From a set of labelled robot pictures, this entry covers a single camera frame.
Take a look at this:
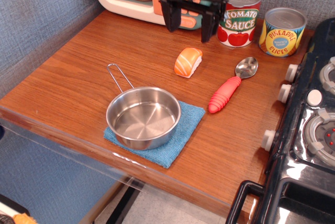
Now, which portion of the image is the orange salmon sushi toy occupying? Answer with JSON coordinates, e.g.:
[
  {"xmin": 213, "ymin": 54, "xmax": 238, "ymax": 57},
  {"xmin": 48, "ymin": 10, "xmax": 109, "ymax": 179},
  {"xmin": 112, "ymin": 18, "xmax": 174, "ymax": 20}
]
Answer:
[{"xmin": 174, "ymin": 47, "xmax": 203, "ymax": 78}]

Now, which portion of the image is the tomato sauce can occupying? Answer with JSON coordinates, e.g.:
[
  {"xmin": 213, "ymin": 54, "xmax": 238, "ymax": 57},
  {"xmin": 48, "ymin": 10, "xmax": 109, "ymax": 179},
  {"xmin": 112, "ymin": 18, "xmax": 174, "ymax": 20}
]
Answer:
[{"xmin": 217, "ymin": 0, "xmax": 261, "ymax": 48}]

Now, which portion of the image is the pineapple slices can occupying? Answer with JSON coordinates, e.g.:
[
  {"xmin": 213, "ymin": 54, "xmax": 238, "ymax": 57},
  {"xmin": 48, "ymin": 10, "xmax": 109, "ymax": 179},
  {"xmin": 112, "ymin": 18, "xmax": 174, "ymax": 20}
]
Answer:
[{"xmin": 259, "ymin": 7, "xmax": 307, "ymax": 58}]

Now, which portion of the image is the small steel saucepan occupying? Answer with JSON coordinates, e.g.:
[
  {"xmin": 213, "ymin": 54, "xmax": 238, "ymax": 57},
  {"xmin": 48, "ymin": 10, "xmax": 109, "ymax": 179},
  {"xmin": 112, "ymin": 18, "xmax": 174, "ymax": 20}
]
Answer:
[{"xmin": 106, "ymin": 63, "xmax": 182, "ymax": 150}]

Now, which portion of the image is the blue folded cloth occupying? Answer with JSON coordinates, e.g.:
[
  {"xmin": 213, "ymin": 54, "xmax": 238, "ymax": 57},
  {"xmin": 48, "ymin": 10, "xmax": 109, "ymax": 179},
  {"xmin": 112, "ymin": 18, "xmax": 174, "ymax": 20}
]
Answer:
[{"xmin": 104, "ymin": 101, "xmax": 205, "ymax": 169}]

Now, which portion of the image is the black toy stove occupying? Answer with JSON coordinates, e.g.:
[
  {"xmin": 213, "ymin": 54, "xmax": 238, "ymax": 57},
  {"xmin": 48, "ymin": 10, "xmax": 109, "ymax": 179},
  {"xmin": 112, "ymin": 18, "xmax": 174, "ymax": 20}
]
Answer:
[{"xmin": 226, "ymin": 18, "xmax": 334, "ymax": 223}]

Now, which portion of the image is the orange fuzzy object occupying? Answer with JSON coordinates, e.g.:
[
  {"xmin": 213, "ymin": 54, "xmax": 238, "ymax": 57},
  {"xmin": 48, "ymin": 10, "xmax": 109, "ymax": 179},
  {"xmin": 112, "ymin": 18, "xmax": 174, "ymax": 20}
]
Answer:
[{"xmin": 13, "ymin": 213, "xmax": 37, "ymax": 224}]

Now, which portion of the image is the red handled metal spoon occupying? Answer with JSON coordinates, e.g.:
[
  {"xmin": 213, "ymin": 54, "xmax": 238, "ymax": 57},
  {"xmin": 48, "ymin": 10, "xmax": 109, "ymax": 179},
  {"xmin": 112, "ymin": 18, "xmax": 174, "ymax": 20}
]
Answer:
[{"xmin": 208, "ymin": 57, "xmax": 259, "ymax": 114}]

